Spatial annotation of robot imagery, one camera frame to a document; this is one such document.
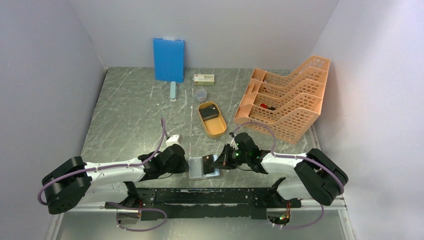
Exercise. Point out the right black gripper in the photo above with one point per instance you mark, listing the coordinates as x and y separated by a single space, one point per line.
223 161

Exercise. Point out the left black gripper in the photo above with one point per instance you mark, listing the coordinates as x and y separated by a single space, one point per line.
183 166

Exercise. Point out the beige card holder wallet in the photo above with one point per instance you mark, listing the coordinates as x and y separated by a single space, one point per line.
201 167

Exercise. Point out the yellow oval tray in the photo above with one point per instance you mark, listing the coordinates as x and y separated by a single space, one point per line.
216 127

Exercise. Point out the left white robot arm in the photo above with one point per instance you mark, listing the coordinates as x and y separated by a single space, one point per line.
77 182

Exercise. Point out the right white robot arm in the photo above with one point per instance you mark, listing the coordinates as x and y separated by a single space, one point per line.
312 174

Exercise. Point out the red black item in organizer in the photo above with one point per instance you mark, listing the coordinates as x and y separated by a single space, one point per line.
271 108

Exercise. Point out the small clear round container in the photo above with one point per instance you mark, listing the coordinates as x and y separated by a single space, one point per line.
201 95

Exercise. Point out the light blue eraser bar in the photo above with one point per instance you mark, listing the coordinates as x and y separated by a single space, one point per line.
173 91

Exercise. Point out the orange plastic file organizer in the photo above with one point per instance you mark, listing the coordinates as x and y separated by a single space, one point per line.
297 98

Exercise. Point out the small white red box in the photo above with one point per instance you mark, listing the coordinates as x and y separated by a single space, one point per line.
204 79

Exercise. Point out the blue board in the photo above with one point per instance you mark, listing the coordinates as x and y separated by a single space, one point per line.
169 57

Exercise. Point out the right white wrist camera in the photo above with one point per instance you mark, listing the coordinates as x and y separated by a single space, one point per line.
233 143

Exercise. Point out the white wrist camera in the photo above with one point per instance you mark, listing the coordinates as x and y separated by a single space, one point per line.
233 143
174 140

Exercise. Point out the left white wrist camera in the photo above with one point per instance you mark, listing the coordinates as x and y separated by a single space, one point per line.
174 140

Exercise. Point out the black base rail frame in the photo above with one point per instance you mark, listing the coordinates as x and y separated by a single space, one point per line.
184 203

